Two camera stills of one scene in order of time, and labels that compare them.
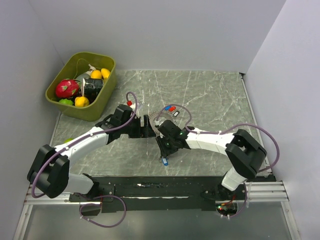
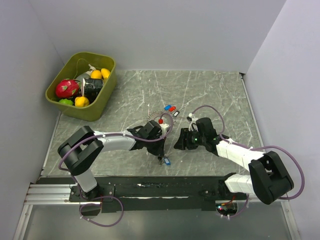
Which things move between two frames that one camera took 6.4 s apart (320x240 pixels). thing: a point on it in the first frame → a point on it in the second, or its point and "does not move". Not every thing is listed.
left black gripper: [142, 132] → [158, 151]
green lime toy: [66, 101] does not move
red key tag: [172, 108] does not move
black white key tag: [176, 113] does not move
